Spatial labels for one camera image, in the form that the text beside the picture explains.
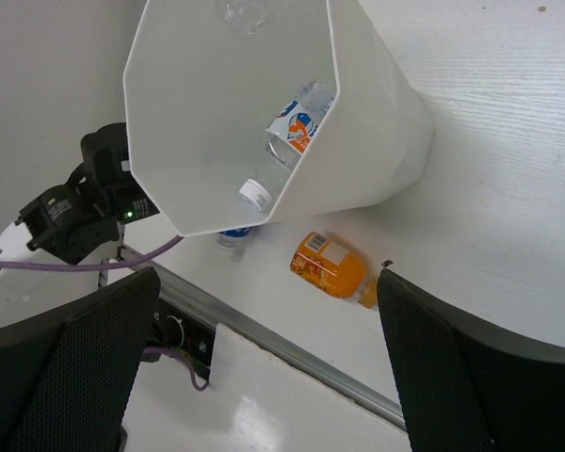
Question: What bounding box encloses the white faceted plastic bin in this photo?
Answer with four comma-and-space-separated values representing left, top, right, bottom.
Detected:
123, 1, 434, 236

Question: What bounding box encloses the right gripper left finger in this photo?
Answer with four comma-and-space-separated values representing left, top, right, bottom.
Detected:
0, 267, 161, 451

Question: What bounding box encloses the blue label clear bottle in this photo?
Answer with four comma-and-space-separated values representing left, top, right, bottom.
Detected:
217, 228, 251, 262

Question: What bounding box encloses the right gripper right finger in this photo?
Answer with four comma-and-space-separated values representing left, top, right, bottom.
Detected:
378, 268, 565, 451

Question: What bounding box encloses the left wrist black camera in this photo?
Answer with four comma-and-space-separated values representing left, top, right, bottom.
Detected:
80, 122, 132, 186

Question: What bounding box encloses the white label clear bottle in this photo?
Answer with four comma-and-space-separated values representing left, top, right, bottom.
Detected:
239, 79, 335, 213

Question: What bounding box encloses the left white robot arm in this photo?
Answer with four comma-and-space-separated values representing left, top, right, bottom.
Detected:
0, 176, 159, 287

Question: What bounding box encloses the orange juice bottle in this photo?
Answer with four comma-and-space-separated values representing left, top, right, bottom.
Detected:
289, 232, 378, 309

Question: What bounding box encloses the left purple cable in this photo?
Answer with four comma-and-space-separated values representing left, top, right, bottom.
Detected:
0, 234, 211, 392

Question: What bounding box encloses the aluminium front rail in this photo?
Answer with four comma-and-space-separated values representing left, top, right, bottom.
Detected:
98, 256, 409, 432

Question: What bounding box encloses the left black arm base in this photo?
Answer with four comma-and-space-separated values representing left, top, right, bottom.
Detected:
146, 299, 216, 380

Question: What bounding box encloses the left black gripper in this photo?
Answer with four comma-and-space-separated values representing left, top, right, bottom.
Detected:
107, 182, 159, 224

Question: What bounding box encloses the clear unlabelled plastic bottle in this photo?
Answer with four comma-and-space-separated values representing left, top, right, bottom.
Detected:
218, 0, 280, 35

